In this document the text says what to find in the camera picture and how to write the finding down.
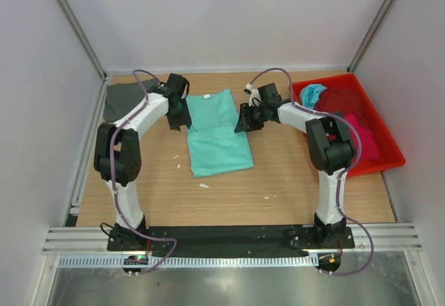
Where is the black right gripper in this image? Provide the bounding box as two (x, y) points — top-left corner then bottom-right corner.
(235, 102), (268, 133)

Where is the turquoise t shirt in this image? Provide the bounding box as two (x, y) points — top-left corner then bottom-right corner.
(186, 89), (254, 177)

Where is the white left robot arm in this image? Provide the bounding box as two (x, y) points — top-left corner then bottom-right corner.
(93, 70), (192, 250)

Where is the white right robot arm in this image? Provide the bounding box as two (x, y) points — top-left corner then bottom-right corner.
(234, 83), (360, 248)

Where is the folded grey t shirt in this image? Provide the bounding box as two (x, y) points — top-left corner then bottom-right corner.
(103, 82), (145, 123)

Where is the light blue t shirt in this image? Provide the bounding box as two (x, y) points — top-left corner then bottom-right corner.
(299, 84), (327, 109)

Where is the dark red t shirt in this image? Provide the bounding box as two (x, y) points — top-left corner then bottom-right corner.
(314, 87), (362, 115)

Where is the pink t shirt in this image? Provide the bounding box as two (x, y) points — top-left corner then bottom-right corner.
(345, 114), (380, 161)

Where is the red plastic bin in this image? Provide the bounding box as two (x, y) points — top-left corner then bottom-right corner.
(293, 74), (405, 177)

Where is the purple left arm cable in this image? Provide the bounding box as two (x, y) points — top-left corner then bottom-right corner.
(110, 68), (178, 274)

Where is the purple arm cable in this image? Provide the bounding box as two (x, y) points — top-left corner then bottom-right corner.
(245, 67), (375, 278)
(110, 68), (178, 274)

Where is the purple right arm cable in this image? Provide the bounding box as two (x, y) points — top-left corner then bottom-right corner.
(245, 67), (375, 278)

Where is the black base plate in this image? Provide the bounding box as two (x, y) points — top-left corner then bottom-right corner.
(107, 225), (355, 259)

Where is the slotted cable duct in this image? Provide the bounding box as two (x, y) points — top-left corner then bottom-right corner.
(58, 254), (318, 269)

